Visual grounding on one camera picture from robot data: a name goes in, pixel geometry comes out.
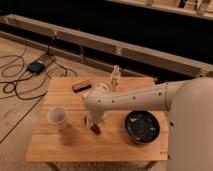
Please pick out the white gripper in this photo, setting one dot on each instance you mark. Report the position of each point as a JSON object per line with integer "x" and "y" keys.
{"x": 95, "y": 117}

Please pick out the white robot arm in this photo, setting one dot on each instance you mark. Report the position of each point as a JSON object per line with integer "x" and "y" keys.
{"x": 190, "y": 107}

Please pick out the dark ceramic bowl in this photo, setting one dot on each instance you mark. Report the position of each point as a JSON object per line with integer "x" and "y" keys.
{"x": 142, "y": 127}

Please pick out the wooden table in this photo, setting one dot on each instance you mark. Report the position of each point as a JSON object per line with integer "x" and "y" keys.
{"x": 77, "y": 143}

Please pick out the white paper cup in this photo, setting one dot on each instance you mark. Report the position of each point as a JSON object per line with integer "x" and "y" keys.
{"x": 57, "y": 116}

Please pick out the brown black eraser block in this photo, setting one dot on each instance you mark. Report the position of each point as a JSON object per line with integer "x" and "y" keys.
{"x": 81, "y": 86}

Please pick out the clear plastic bottle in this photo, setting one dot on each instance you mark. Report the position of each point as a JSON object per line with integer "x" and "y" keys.
{"x": 115, "y": 77}

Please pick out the long wooden beam frame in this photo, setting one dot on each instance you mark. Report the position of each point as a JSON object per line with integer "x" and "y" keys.
{"x": 133, "y": 52}

